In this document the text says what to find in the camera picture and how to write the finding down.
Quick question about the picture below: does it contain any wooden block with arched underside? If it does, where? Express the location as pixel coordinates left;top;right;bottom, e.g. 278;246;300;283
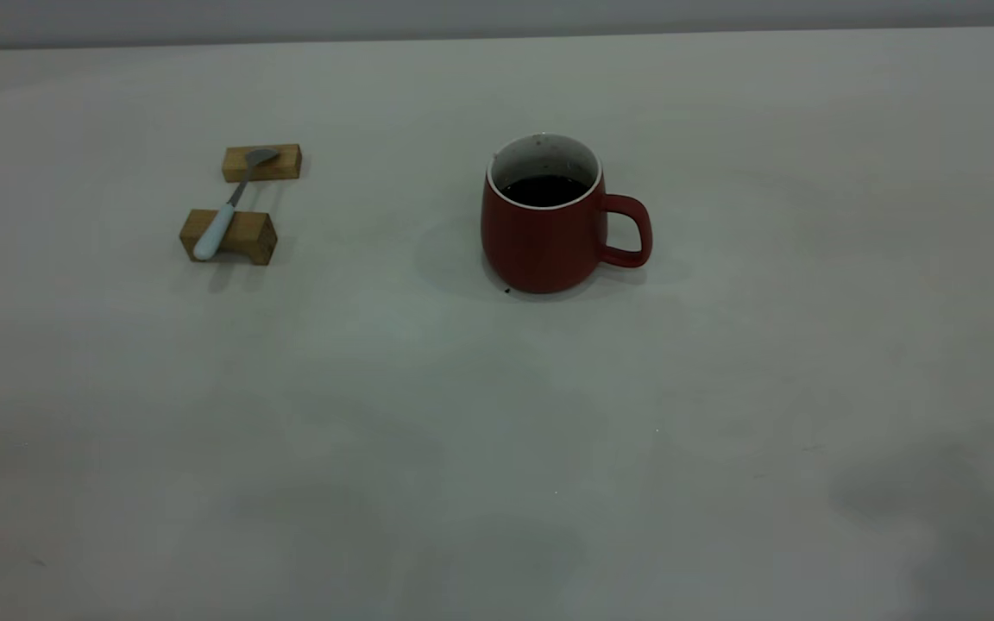
179;209;278;266

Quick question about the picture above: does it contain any spoon with light blue handle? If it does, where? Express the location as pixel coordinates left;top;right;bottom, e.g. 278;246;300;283
193;147;281;261

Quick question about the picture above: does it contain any small flat wooden block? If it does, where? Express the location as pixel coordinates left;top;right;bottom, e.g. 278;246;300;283
222;144;303;183

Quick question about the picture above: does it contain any red ceramic mug with coffee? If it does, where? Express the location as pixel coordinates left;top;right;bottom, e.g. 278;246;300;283
481;133;653;294

